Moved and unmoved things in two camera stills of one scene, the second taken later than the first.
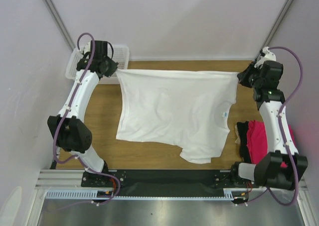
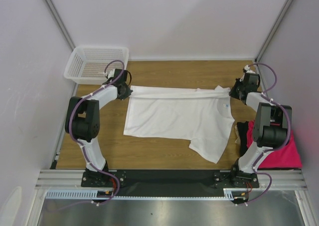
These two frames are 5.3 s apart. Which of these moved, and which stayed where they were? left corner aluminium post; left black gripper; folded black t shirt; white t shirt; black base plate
Moved: white t shirt; left black gripper
Stayed: black base plate; left corner aluminium post; folded black t shirt
